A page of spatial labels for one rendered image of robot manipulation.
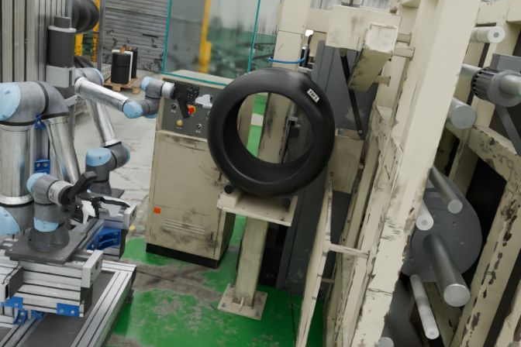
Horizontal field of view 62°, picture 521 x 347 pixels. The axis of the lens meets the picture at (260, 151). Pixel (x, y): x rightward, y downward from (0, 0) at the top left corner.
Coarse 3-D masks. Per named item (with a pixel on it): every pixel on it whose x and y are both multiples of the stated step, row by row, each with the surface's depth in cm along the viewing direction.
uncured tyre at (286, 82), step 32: (224, 96) 193; (288, 96) 186; (320, 96) 190; (224, 128) 223; (320, 128) 188; (224, 160) 199; (256, 160) 227; (320, 160) 192; (256, 192) 203; (288, 192) 201
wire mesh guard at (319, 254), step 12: (324, 204) 224; (324, 216) 200; (324, 228) 179; (324, 240) 164; (312, 252) 246; (324, 252) 150; (312, 264) 214; (324, 264) 151; (312, 276) 193; (312, 288) 174; (312, 300) 156; (312, 312) 157; (300, 324) 210; (300, 336) 188
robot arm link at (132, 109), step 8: (80, 72) 210; (80, 80) 204; (80, 88) 203; (88, 88) 202; (96, 88) 202; (104, 88) 203; (88, 96) 203; (96, 96) 201; (104, 96) 200; (112, 96) 200; (120, 96) 200; (104, 104) 202; (112, 104) 200; (120, 104) 198; (128, 104) 195; (136, 104) 197; (144, 104) 201; (128, 112) 196; (136, 112) 195; (144, 112) 201
